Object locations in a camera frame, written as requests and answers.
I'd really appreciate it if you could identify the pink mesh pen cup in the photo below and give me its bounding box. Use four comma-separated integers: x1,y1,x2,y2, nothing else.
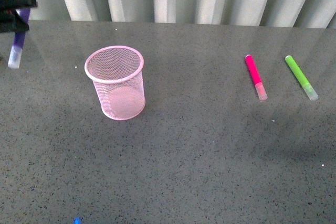
85,46,145,121

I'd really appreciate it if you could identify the purple highlighter pen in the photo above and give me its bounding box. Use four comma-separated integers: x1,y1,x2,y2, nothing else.
8,8,30,69

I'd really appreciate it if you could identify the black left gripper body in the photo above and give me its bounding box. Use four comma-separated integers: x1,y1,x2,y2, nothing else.
1,0,38,33

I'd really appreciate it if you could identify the pink highlighter pen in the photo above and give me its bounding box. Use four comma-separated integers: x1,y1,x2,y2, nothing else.
245,55,268,101

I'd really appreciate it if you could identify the green highlighter pen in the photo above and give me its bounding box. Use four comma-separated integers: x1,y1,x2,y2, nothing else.
285,55,318,101

